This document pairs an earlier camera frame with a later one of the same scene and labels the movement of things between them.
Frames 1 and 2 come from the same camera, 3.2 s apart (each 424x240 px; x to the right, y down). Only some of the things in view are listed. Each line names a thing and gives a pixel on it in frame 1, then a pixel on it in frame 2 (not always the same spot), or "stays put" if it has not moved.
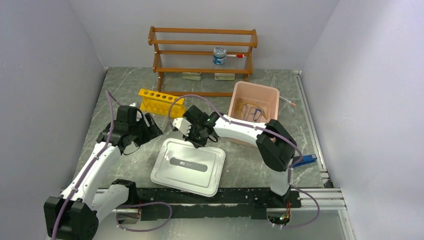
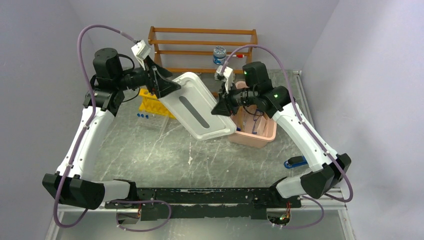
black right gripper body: x=196 y=136 → x=244 y=96
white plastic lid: x=182 y=166 → x=192 y=104
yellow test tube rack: x=159 y=103 stays put
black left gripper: x=150 y=132 → x=162 y=86
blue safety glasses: x=257 y=112 stays put
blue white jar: x=219 y=55 stays put
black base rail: x=166 y=204 stays put
